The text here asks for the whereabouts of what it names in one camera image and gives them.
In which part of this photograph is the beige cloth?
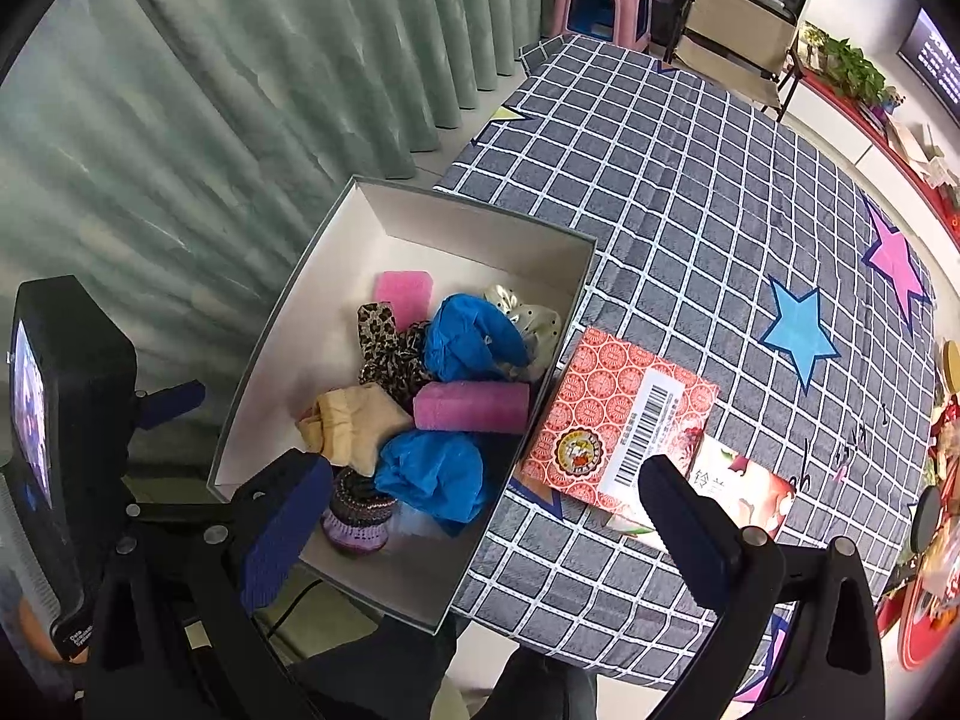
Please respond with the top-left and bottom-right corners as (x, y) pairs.
(296, 383), (413, 478)

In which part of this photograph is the dark purple knit sock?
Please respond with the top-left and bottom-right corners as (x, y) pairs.
(320, 468), (397, 556)

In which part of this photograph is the leopard print scrunchie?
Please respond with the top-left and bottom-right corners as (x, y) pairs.
(356, 302), (434, 411)

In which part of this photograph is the pink sponge block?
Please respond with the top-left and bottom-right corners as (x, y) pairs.
(373, 271), (433, 332)

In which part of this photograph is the blue cloth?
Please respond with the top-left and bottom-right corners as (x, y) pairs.
(373, 429), (490, 536)
(423, 293), (529, 382)

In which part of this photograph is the pink towel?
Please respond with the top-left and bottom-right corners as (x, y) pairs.
(413, 380), (530, 436)

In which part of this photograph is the jar with black lid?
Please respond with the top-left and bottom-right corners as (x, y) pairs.
(910, 484), (940, 554)

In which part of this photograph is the white open cardboard box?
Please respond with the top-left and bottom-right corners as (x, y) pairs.
(208, 177), (596, 634)

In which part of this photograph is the red patterned barcode box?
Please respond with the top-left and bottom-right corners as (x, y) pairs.
(521, 327), (719, 528)

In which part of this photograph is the green curtain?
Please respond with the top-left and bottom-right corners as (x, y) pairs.
(2, 0), (551, 472)

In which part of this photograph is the grey checked star tablecloth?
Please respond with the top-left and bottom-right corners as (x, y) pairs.
(441, 37), (934, 689)

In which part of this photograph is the white dotted scrunchie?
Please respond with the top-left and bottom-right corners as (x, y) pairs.
(483, 284), (563, 383)

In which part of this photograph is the green potted plant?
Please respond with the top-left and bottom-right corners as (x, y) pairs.
(799, 25), (905, 112)

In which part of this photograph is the pink plastic stool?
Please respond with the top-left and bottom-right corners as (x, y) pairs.
(550, 0), (652, 52)

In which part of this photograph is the wall television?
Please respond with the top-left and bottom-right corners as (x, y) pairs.
(898, 8), (960, 124)

